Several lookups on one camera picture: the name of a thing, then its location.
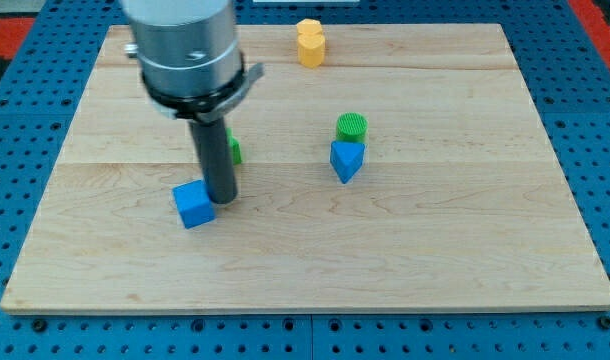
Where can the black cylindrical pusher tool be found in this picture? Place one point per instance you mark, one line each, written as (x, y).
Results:
(214, 155)

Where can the green block behind tool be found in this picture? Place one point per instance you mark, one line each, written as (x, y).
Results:
(234, 146)

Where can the yellow hexagon block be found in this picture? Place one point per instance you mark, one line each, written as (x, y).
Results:
(309, 27)

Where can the wooden board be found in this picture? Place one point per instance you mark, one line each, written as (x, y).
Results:
(460, 205)

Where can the blue cube block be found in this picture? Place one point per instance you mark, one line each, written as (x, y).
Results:
(193, 204)

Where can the yellow heart block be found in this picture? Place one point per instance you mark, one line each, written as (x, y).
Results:
(311, 50)

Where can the green cylinder block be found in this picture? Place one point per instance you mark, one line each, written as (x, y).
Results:
(351, 127)

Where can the blue triangle block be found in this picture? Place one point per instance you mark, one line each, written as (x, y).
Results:
(346, 159)

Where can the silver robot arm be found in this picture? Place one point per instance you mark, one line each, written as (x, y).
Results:
(188, 50)

